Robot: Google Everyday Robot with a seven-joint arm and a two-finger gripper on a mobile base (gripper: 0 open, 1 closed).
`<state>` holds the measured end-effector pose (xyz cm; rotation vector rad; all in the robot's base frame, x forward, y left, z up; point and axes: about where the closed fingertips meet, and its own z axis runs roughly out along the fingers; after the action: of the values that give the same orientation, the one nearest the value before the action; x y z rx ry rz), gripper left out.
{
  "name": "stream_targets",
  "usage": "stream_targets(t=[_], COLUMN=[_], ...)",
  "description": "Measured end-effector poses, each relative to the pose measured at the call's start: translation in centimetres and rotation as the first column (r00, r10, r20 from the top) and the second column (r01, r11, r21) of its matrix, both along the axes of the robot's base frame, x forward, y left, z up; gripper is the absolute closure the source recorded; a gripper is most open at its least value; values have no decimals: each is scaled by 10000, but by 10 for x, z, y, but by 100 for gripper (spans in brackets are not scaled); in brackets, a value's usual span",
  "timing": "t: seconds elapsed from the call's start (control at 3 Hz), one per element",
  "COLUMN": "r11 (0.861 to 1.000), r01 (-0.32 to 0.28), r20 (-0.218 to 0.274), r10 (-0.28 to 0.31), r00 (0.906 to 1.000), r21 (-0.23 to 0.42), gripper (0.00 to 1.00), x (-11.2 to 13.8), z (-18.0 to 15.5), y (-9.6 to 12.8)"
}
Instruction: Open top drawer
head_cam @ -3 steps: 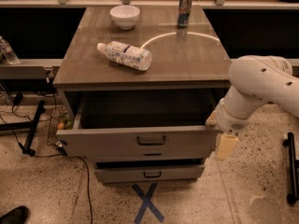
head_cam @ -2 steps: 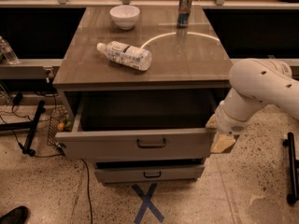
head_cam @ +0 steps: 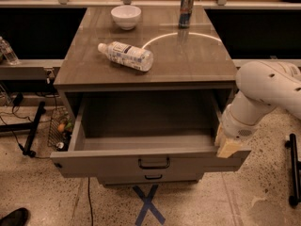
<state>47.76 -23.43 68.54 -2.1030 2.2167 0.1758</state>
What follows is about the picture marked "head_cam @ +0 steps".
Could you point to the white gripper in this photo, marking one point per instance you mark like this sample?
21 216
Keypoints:
237 126

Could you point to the grey top drawer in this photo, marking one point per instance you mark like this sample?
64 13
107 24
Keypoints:
145 133

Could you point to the grey drawer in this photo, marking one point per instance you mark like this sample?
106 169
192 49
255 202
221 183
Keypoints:
145 133
148 179

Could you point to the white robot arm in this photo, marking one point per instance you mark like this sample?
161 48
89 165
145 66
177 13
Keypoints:
262 85

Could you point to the grey drawer cabinet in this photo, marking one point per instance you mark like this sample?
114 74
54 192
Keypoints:
183 59

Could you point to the grey bottom drawer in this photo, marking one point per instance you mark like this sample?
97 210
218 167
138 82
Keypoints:
148 179

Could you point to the black stand leg right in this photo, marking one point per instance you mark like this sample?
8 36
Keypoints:
291 144

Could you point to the black stand leg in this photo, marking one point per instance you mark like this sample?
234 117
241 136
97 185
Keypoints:
291 144
31 126

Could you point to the blue tape cross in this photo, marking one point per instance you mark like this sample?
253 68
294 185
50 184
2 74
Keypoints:
148 205

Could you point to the clear plastic water bottle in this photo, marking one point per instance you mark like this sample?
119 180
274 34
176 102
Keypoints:
127 55

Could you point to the blue silver drink can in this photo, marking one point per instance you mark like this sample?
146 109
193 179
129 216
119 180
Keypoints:
186 9

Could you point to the white ceramic bowl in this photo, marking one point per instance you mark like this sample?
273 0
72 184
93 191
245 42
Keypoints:
126 17

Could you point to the black stand leg left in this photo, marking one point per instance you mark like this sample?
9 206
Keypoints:
31 126

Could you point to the black shoe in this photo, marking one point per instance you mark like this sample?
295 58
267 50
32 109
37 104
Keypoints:
17 217

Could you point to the small clear bottle left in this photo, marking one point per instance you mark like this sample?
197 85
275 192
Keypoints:
8 52

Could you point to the wire basket with fruit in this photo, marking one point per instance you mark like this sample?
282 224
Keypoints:
61 127

